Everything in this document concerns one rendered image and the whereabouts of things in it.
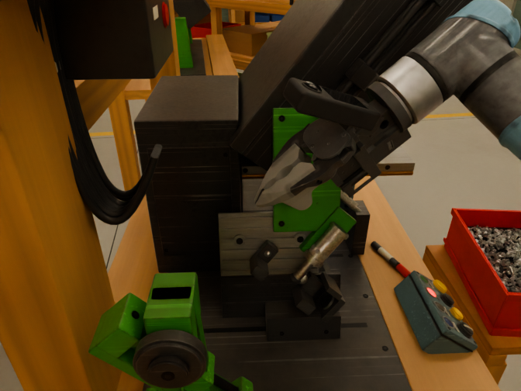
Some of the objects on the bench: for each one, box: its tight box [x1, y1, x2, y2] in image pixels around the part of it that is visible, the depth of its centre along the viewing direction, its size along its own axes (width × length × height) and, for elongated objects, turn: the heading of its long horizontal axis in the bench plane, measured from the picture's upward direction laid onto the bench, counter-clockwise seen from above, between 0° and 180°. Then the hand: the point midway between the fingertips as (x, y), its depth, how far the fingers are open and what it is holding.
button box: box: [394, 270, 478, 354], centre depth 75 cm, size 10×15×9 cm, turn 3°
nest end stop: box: [316, 285, 346, 323], centre depth 73 cm, size 4×7×6 cm, turn 3°
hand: (260, 195), depth 53 cm, fingers closed
